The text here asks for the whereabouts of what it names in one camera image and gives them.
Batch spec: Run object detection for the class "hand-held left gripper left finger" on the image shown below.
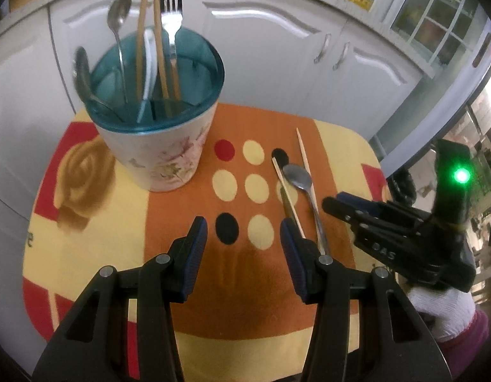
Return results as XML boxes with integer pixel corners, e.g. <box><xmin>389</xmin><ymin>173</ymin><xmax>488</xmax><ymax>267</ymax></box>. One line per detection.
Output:
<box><xmin>32</xmin><ymin>216</ymin><xmax>209</xmax><ymax>382</ymax></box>

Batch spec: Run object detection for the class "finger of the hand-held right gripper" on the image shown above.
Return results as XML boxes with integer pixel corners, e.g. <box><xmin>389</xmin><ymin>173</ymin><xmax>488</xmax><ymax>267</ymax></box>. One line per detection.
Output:
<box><xmin>322</xmin><ymin>196</ymin><xmax>389</xmax><ymax>228</ymax></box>
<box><xmin>336</xmin><ymin>192</ymin><xmax>425</xmax><ymax>218</ymax></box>

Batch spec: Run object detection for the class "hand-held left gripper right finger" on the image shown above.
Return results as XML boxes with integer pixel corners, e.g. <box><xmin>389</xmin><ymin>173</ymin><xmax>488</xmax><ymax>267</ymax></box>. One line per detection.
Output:
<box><xmin>280</xmin><ymin>218</ymin><xmax>453</xmax><ymax>382</ymax></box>

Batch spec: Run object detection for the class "steel spoon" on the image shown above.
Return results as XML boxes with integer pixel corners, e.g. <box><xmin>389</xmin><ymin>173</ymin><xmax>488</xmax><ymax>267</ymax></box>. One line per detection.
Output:
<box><xmin>107</xmin><ymin>0</ymin><xmax>132</xmax><ymax>104</ymax></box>
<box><xmin>72</xmin><ymin>46</ymin><xmax>127</xmax><ymax>122</ymax></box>
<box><xmin>282</xmin><ymin>163</ymin><xmax>331</xmax><ymax>256</ymax></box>

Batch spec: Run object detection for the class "wooden chopstick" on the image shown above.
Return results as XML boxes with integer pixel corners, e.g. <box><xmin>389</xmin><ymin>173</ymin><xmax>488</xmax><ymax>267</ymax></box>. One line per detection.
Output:
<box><xmin>271</xmin><ymin>157</ymin><xmax>307</xmax><ymax>239</ymax></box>
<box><xmin>135</xmin><ymin>0</ymin><xmax>154</xmax><ymax>102</ymax></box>
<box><xmin>150</xmin><ymin>0</ymin><xmax>170</xmax><ymax>100</ymax></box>
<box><xmin>296</xmin><ymin>127</ymin><xmax>315</xmax><ymax>186</ymax></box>

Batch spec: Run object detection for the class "teal rimmed floral utensil holder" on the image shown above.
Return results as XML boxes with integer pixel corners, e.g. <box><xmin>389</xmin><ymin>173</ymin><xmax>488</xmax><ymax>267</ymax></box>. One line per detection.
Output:
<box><xmin>86</xmin><ymin>28</ymin><xmax>226</xmax><ymax>194</ymax></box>

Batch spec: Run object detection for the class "white plastic rice spoon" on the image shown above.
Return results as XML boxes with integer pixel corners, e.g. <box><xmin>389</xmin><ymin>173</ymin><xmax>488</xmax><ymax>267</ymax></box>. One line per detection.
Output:
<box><xmin>136</xmin><ymin>28</ymin><xmax>158</xmax><ymax>124</ymax></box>

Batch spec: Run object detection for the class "person's right forearm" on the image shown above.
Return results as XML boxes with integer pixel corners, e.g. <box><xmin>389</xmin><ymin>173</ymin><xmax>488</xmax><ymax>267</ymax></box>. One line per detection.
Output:
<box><xmin>440</xmin><ymin>308</ymin><xmax>491</xmax><ymax>380</ymax></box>

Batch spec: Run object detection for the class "person's right hand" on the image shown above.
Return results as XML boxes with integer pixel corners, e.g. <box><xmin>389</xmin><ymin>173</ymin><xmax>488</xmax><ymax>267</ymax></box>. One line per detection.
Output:
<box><xmin>407</xmin><ymin>284</ymin><xmax>477</xmax><ymax>343</ymax></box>

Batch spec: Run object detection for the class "orange dotted printed cloth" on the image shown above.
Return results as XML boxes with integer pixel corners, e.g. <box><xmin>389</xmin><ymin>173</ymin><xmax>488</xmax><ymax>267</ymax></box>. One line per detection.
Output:
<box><xmin>23</xmin><ymin>101</ymin><xmax>391</xmax><ymax>382</ymax></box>

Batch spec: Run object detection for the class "white paned glass door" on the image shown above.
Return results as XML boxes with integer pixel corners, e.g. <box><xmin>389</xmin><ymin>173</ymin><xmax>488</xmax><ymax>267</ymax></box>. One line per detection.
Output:
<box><xmin>389</xmin><ymin>0</ymin><xmax>481</xmax><ymax>68</ymax></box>

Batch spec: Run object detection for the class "steel fork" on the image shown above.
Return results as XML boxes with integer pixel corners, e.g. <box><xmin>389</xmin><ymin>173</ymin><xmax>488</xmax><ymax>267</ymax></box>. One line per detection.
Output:
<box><xmin>160</xmin><ymin>0</ymin><xmax>184</xmax><ymax>100</ymax></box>

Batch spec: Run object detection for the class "steel cabinet handle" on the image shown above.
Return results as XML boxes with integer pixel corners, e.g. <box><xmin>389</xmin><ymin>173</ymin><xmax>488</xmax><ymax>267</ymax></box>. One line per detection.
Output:
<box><xmin>314</xmin><ymin>34</ymin><xmax>332</xmax><ymax>64</ymax></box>
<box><xmin>333</xmin><ymin>42</ymin><xmax>350</xmax><ymax>71</ymax></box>

